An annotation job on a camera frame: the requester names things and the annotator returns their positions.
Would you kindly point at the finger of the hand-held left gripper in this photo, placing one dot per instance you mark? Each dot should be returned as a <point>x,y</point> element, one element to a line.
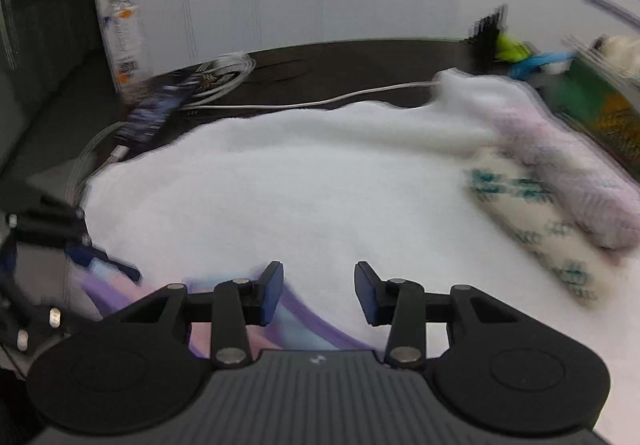
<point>85,255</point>
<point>35,320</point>

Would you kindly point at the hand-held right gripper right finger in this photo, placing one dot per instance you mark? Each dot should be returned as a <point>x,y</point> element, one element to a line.
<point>364,295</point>

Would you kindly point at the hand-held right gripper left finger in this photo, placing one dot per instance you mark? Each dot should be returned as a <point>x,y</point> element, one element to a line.
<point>272,295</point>

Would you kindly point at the pink garment with purple trim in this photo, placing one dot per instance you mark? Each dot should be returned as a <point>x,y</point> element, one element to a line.
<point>300,325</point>

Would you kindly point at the white towel mat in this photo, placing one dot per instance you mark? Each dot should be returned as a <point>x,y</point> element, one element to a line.
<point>300,185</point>

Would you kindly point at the dark smartphone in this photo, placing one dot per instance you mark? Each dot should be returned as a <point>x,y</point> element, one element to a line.
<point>152,112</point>

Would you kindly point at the white teal-print folded cloth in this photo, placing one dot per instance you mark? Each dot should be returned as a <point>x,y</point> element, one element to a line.
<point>510,195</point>

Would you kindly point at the clear water bottle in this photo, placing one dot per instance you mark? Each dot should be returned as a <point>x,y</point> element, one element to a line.
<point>122,40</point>

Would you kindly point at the lavender folded cloth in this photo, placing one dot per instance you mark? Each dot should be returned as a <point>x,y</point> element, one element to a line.
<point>565,175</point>

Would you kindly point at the yellow-green object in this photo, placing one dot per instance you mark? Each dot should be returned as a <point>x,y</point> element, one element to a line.
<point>510,49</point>

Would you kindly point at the blue plastic object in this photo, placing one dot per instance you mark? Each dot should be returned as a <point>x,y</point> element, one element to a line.
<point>535,64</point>

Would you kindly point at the black pronged object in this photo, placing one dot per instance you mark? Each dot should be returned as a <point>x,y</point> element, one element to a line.
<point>487,32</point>

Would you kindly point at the green woven bag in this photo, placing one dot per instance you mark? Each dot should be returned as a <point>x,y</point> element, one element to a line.
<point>600,110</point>

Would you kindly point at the fluffy white cloth bundle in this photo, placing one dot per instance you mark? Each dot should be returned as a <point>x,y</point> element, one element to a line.
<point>620,50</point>

